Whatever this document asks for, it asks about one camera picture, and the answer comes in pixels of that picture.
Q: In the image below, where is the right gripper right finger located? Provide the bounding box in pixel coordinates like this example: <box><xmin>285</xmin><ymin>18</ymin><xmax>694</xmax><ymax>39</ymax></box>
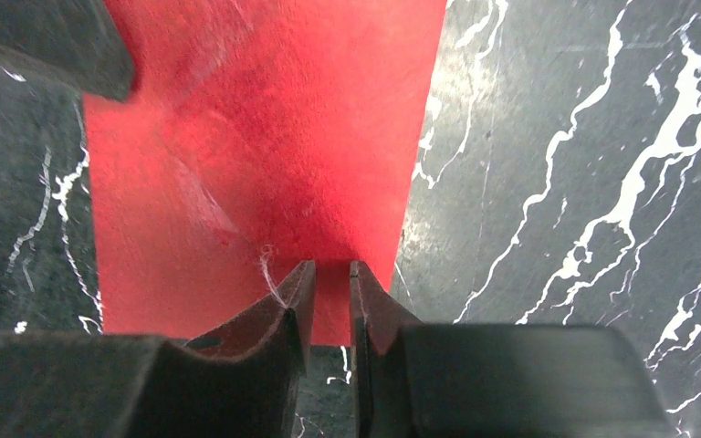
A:
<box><xmin>350</xmin><ymin>261</ymin><xmax>675</xmax><ymax>437</ymax></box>

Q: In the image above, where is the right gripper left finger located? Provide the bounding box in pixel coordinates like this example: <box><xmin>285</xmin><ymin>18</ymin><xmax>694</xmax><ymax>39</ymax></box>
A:
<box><xmin>0</xmin><ymin>261</ymin><xmax>316</xmax><ymax>437</ymax></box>

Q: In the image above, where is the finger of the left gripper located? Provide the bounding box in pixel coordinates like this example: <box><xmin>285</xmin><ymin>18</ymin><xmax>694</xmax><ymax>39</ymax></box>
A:
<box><xmin>0</xmin><ymin>1</ymin><xmax>135</xmax><ymax>102</ymax></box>

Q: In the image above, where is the red envelope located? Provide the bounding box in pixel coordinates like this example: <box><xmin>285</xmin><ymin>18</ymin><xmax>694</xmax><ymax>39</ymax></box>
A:
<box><xmin>84</xmin><ymin>1</ymin><xmax>445</xmax><ymax>346</ymax></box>

